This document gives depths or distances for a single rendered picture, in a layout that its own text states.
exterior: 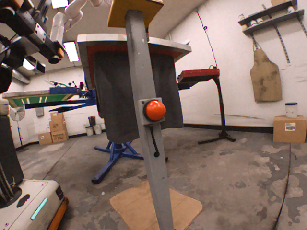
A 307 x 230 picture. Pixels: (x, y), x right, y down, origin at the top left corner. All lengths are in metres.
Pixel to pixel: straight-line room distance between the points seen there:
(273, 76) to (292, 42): 0.69
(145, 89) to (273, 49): 2.23
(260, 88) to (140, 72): 2.06
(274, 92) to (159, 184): 2.07
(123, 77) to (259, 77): 2.04
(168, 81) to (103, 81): 0.34
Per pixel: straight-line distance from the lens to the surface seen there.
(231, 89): 2.43
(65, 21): 1.03
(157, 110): 0.20
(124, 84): 0.53
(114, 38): 0.52
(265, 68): 2.21
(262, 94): 2.18
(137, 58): 0.26
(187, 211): 0.81
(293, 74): 2.25
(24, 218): 0.76
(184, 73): 1.60
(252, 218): 0.84
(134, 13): 0.35
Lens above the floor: 0.65
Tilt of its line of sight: 3 degrees down
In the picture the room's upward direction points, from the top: 9 degrees counter-clockwise
